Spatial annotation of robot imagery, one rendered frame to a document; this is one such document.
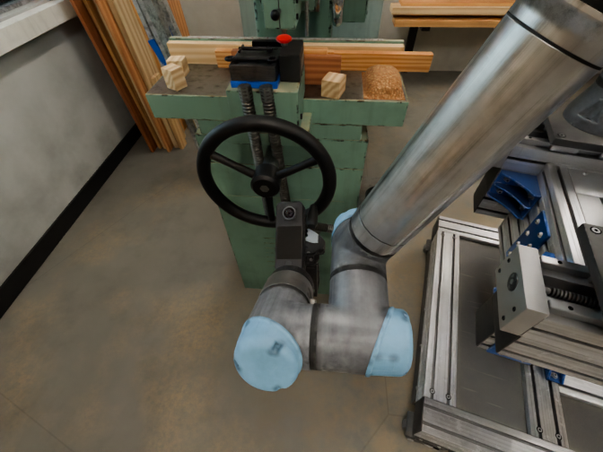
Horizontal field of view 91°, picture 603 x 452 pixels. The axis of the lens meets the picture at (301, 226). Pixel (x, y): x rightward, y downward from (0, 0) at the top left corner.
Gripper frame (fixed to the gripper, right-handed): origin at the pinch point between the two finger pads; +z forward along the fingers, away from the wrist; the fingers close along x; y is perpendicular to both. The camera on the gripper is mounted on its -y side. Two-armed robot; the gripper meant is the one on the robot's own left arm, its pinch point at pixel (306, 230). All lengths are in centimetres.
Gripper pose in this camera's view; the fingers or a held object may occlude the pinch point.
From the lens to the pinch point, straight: 63.2
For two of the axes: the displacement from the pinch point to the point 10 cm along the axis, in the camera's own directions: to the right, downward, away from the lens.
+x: 9.9, 0.3, -1.5
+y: 0.3, 9.4, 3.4
